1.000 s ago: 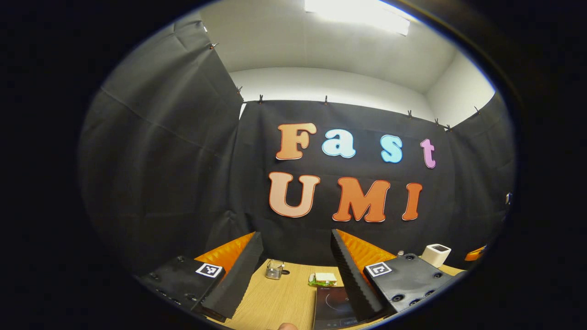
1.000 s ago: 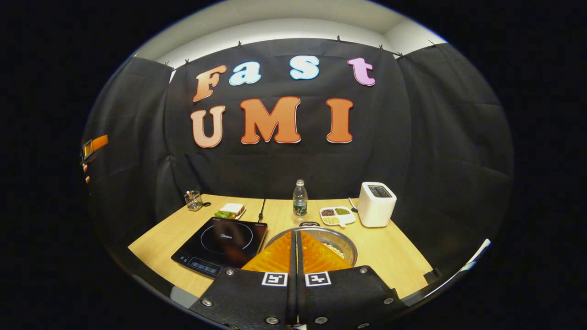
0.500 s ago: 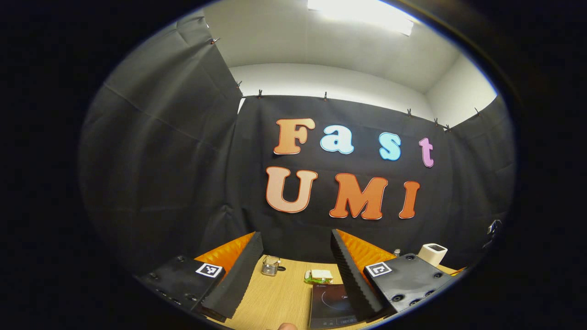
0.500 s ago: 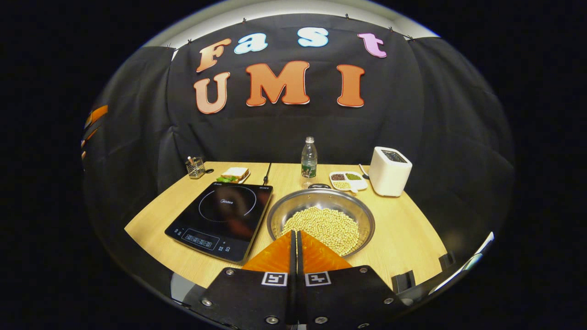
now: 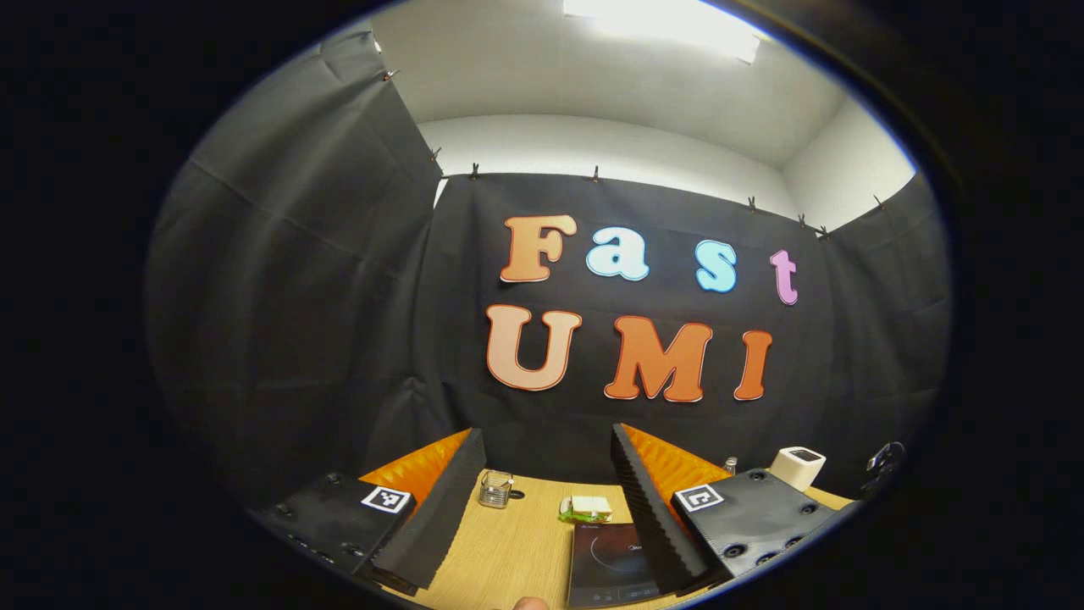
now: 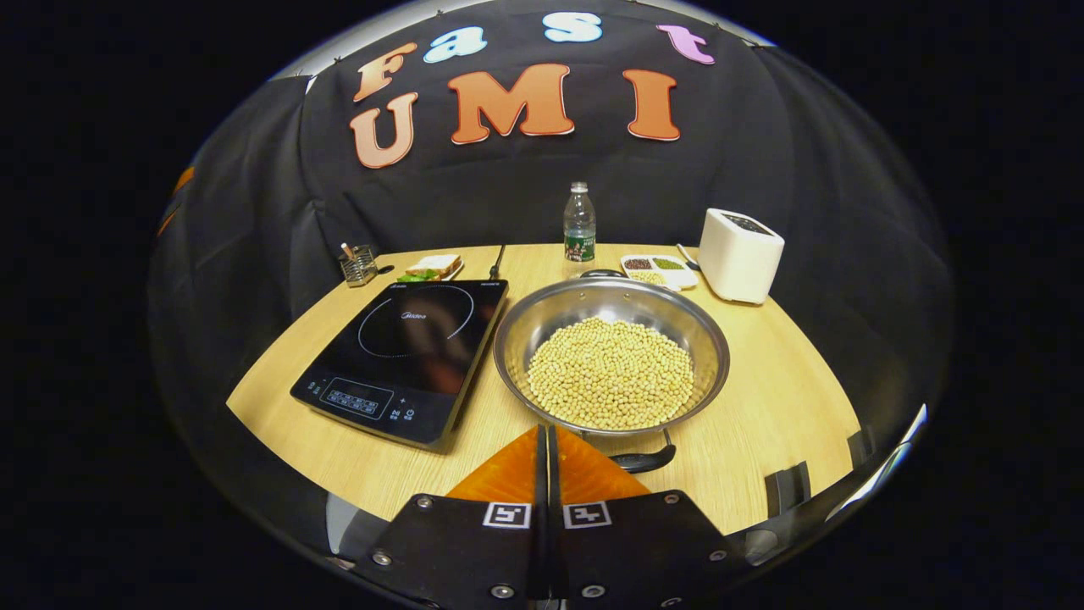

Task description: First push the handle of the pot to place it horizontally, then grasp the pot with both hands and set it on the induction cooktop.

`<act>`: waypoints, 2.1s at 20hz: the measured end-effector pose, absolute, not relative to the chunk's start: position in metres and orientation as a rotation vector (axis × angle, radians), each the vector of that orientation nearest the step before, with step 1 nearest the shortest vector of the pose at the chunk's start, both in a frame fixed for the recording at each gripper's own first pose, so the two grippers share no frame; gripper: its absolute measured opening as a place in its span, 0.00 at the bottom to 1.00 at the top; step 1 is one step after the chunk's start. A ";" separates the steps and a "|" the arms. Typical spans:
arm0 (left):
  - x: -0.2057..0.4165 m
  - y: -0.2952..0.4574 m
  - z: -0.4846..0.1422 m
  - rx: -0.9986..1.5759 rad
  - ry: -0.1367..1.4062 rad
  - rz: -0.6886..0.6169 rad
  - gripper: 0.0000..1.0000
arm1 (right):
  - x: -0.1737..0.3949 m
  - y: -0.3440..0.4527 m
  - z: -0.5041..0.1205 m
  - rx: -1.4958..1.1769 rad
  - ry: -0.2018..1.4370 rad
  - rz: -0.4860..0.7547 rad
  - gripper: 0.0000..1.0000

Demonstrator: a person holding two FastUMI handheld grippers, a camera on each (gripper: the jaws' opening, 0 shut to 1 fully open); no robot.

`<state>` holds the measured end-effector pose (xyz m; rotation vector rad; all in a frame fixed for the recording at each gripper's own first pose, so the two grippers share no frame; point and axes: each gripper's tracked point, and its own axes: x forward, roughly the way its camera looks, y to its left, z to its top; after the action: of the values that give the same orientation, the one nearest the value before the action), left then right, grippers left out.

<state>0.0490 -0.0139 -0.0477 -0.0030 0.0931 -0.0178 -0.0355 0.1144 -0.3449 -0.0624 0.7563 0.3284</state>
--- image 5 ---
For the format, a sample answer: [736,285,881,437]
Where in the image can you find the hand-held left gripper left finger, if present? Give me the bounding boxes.
[250,427,489,598]

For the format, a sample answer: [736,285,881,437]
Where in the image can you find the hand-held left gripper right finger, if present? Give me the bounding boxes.
[610,422,860,598]

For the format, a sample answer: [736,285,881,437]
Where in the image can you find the black induction cooktop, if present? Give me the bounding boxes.
[567,522,666,608]

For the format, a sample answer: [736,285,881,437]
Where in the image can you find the clear glass jar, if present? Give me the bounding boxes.
[478,470,515,509]

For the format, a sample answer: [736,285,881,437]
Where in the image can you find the sandwich with green lettuce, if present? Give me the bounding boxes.
[559,495,613,524]

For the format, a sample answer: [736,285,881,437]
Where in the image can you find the white toaster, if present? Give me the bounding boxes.
[769,446,827,492]

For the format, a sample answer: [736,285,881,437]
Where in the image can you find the black backdrop cloth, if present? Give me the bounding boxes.
[144,21,954,518]

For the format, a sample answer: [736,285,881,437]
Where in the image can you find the row of small cloth clips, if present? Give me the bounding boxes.
[381,68,886,242]

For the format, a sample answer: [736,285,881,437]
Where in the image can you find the ceiling light panel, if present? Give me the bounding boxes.
[563,0,763,64]

